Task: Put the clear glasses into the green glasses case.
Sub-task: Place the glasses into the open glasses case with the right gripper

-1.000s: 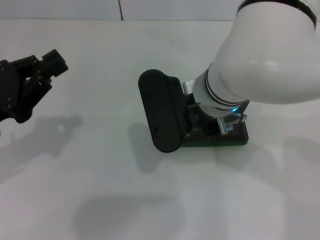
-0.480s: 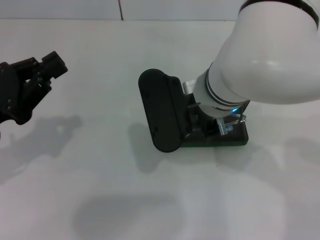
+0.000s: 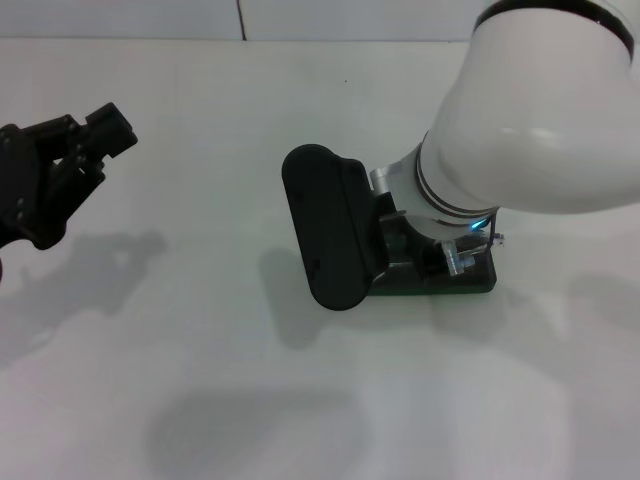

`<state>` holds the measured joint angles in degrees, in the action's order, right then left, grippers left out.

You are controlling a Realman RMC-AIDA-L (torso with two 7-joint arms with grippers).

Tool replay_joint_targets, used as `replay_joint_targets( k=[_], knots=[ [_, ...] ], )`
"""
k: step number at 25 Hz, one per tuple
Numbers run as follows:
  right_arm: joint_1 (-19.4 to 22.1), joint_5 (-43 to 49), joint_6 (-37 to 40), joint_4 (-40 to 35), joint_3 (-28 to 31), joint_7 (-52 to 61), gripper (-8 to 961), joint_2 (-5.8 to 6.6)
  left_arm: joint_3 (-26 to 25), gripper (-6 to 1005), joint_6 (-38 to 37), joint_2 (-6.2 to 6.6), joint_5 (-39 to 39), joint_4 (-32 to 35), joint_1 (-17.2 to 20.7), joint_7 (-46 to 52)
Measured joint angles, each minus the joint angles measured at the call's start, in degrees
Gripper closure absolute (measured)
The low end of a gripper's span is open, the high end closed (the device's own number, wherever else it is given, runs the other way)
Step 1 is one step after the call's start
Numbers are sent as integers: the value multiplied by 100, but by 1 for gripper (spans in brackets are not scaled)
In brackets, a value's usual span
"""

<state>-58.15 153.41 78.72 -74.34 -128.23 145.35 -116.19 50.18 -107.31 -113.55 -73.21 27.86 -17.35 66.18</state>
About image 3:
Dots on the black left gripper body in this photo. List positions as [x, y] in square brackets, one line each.
[25, 190]

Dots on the green glasses case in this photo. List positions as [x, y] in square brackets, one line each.
[475, 282]

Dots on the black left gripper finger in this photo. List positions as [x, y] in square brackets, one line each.
[110, 132]
[80, 180]

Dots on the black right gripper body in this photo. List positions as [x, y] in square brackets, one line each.
[420, 260]

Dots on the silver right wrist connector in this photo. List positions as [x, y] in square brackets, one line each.
[457, 260]

